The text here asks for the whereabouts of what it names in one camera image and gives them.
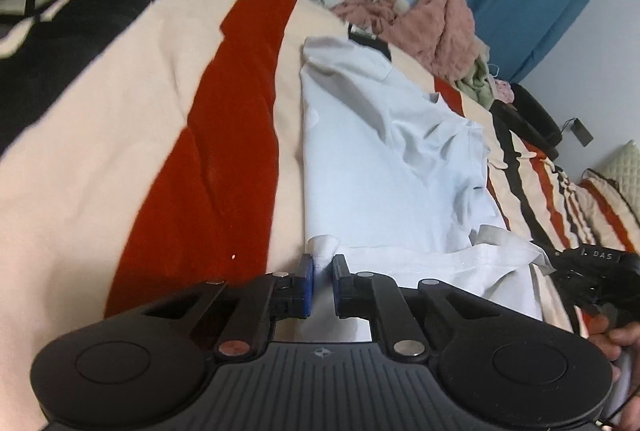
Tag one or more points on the striped cream red black blanket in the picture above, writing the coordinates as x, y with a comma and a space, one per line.
152, 160

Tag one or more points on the black wall socket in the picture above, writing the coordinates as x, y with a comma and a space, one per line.
581, 133

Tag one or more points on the person's right hand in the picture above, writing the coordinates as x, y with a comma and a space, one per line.
612, 342

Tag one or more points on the pink fluffy blanket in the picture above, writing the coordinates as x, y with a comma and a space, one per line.
439, 34

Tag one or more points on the small pink cloth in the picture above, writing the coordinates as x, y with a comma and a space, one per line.
503, 91

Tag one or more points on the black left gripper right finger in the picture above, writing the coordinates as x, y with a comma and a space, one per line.
377, 299

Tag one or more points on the cream quilted pillow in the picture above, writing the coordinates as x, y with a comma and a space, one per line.
623, 167

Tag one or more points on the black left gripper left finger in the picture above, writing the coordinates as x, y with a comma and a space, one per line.
258, 306

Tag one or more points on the white t-shirt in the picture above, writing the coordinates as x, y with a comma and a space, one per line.
396, 183

